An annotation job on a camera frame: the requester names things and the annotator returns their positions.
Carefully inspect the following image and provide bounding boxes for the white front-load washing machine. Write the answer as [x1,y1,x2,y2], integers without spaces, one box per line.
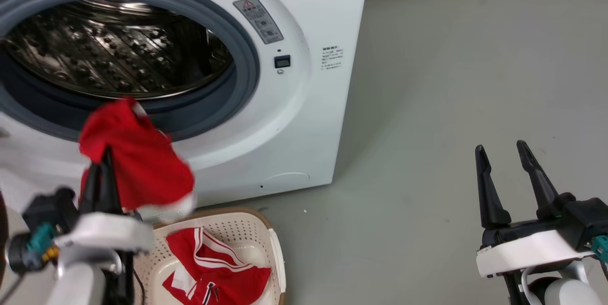
[0,0,370,215]

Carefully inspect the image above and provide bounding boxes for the round white filter cover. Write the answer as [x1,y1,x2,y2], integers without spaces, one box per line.
[259,172,310,193]

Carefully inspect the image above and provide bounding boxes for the red jersey with white stripes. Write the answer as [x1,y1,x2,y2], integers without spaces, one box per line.
[161,227,272,305]

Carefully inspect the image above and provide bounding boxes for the plain red garment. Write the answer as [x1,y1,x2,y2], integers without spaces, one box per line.
[78,98,196,223]

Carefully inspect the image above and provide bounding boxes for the thin black cable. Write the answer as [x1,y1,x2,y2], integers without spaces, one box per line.
[133,267,146,305]

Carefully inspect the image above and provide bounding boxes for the stainless steel washing machine drum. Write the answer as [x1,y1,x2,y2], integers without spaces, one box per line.
[0,0,234,101]

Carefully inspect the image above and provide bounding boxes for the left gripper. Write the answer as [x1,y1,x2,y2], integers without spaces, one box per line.
[9,147,155,305]

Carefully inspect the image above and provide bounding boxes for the grey rubber door gasket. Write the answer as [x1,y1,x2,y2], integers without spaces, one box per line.
[0,0,261,143]

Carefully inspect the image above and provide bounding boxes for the grey warning sticker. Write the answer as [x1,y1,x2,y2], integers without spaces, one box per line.
[233,0,285,45]

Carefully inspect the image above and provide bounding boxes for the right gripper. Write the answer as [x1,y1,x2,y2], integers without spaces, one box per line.
[475,140,608,278]

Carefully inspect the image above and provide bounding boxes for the small printed text sticker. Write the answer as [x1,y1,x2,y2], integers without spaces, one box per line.
[321,47,344,71]

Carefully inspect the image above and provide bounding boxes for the cream perforated laundry basket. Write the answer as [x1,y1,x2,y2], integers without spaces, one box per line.
[133,207,287,305]

